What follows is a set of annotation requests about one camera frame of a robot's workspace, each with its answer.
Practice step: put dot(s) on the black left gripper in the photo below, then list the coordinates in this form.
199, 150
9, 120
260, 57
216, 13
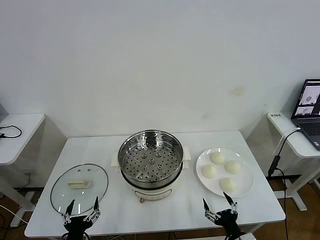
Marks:
76, 225

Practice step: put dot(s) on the white side desk with laptop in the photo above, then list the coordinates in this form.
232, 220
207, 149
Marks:
295, 147

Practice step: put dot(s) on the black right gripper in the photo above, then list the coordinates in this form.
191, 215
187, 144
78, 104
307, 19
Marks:
228, 220

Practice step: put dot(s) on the stainless steel steamer basket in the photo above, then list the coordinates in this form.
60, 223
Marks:
150, 172

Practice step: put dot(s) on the grey open laptop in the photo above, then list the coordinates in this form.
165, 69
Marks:
307, 125

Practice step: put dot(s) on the white steamed baozi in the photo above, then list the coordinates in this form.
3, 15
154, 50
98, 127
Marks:
209, 171
217, 158
228, 185
233, 167

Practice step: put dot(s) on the cream electric cooker pot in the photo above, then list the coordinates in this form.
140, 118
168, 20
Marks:
150, 193

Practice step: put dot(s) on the white round plate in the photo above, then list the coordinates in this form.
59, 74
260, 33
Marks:
245, 180

